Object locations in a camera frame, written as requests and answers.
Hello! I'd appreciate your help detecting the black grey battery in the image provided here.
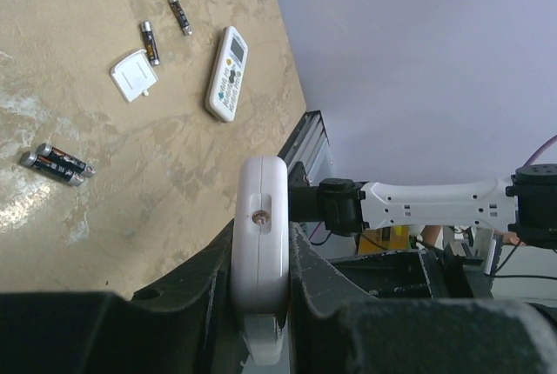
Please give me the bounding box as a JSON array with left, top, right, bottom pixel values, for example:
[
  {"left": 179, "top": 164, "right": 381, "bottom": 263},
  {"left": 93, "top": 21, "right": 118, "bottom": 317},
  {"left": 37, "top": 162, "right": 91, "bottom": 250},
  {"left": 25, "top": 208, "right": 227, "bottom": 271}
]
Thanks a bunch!
[
  {"left": 139, "top": 21, "right": 160, "bottom": 66},
  {"left": 168, "top": 0, "right": 192, "bottom": 36}
]

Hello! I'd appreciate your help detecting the black purple battery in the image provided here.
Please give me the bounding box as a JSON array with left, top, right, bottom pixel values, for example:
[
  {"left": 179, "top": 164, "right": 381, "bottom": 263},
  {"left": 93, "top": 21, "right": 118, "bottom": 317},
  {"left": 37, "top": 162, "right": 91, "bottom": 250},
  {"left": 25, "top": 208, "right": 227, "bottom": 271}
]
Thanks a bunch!
[
  {"left": 36, "top": 143, "right": 96, "bottom": 177},
  {"left": 19, "top": 151, "right": 84, "bottom": 187}
]

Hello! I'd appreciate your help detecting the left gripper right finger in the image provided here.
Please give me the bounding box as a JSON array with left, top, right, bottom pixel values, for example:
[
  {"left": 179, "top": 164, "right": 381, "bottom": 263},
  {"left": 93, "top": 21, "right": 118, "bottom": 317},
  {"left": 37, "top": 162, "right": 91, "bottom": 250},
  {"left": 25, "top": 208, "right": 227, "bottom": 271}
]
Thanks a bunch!
[{"left": 289, "top": 224, "right": 556, "bottom": 373}]

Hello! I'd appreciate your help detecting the left black purple battery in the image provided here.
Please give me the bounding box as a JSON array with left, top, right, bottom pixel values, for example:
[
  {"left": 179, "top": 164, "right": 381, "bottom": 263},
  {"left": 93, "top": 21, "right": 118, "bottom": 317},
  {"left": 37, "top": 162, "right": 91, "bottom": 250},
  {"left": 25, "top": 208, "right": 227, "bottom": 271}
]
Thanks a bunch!
[{"left": 19, "top": 151, "right": 84, "bottom": 187}]

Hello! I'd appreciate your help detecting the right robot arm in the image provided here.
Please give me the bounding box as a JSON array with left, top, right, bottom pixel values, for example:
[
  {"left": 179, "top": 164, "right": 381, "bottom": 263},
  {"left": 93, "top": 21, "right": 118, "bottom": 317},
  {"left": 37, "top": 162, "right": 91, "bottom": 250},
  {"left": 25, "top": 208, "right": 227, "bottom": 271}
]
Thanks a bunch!
[{"left": 288, "top": 164, "right": 556, "bottom": 250}]

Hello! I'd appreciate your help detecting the left black grey battery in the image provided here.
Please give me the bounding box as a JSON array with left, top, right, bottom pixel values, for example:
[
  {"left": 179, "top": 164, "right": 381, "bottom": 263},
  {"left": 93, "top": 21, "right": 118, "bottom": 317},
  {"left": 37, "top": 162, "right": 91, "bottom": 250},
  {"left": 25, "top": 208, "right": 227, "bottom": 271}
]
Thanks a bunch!
[{"left": 139, "top": 21, "right": 160, "bottom": 66}]

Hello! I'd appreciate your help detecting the white grey remote control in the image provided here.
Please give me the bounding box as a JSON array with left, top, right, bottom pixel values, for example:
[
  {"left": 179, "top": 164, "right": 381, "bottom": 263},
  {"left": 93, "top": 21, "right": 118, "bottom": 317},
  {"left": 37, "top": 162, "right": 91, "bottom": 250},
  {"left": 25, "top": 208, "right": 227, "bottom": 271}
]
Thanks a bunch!
[{"left": 205, "top": 25, "right": 248, "bottom": 123}]

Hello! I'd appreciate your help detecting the white battery cover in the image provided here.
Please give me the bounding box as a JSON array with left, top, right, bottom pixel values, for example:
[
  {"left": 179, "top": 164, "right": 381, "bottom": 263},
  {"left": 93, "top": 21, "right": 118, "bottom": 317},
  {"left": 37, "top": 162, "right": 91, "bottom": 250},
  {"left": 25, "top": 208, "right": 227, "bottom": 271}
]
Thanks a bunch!
[{"left": 110, "top": 50, "right": 158, "bottom": 103}]

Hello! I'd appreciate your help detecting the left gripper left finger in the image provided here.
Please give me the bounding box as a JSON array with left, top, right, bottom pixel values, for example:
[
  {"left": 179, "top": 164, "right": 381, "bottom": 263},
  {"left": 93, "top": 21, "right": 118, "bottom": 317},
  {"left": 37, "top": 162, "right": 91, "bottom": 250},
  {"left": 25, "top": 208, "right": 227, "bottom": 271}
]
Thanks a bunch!
[{"left": 1, "top": 224, "right": 238, "bottom": 373}]

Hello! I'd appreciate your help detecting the white red remote control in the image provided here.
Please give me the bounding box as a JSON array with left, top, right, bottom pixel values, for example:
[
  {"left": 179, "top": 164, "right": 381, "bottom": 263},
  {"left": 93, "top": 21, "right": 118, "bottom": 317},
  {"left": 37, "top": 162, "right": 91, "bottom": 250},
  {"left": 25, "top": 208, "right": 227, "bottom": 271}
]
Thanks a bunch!
[{"left": 230, "top": 156, "right": 289, "bottom": 365}]

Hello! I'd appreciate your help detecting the right black grey battery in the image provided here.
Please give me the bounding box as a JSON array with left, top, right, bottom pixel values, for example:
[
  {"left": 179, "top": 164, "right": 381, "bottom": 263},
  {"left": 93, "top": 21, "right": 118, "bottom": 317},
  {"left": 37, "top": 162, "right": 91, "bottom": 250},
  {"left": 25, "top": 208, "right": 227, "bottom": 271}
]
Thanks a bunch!
[{"left": 168, "top": 0, "right": 192, "bottom": 36}]

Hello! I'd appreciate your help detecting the right black purple battery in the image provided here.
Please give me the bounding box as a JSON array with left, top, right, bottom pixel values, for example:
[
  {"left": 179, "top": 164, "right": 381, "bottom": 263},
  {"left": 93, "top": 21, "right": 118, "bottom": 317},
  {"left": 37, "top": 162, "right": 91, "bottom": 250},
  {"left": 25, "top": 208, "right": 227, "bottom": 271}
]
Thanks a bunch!
[{"left": 36, "top": 143, "right": 96, "bottom": 177}]

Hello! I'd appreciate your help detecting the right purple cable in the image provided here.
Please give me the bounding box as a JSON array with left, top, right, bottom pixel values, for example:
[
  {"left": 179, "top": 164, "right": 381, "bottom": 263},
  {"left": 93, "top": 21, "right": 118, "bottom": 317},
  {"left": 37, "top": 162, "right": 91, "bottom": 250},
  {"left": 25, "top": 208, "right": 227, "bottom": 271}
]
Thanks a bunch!
[{"left": 524, "top": 134, "right": 557, "bottom": 169}]

